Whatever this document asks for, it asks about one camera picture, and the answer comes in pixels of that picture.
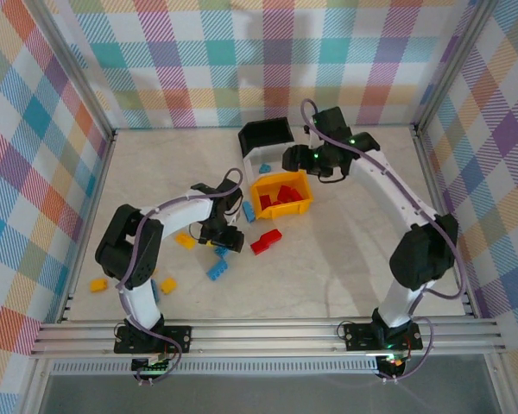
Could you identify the white plastic container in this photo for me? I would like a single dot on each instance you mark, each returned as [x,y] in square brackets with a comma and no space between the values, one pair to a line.
[249,172]

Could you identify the small blue lego brick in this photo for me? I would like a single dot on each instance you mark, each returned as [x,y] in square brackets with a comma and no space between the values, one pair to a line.
[265,168]

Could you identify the yellow lego brick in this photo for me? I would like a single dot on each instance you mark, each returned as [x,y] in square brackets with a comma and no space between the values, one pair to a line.
[169,285]
[99,285]
[185,240]

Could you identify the red stepped double lego piece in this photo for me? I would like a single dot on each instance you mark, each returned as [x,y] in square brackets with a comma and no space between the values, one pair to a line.
[266,241]

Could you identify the yellow plastic container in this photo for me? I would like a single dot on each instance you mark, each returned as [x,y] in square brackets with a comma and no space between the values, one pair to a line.
[285,211]

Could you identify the black plastic container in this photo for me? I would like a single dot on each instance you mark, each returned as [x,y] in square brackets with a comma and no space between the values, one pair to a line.
[263,131]

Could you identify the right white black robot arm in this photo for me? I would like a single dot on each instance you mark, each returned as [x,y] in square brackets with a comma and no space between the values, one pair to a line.
[423,254]

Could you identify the left controller board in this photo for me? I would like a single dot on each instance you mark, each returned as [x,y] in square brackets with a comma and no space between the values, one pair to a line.
[155,366]

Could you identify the controller board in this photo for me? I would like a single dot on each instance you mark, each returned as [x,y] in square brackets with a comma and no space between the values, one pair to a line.
[155,366]
[393,362]

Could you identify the right controller board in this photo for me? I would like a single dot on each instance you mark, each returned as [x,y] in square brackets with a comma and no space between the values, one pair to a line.
[393,362]

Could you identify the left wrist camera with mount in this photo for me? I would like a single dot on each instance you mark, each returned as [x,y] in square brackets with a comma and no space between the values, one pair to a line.
[235,217]

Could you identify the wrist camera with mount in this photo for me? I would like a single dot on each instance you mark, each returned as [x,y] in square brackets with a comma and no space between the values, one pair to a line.
[313,139]
[235,217]

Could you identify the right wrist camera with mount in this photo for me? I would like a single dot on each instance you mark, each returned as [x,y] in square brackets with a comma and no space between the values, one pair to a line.
[313,139]

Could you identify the aluminium side rail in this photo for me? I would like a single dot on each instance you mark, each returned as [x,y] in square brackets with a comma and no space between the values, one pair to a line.
[425,157]
[90,215]

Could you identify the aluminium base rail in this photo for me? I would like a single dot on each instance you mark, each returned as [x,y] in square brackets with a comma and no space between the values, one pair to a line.
[263,336]

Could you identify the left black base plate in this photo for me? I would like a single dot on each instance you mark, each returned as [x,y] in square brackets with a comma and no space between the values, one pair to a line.
[177,336]

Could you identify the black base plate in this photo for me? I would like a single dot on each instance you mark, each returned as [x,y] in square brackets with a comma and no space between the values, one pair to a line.
[177,336]
[358,338]

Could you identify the aluminium frame post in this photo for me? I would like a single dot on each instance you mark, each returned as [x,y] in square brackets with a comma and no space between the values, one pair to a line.
[78,77]
[453,64]

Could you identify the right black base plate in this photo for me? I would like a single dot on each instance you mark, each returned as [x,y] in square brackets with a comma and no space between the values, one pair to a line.
[358,338]

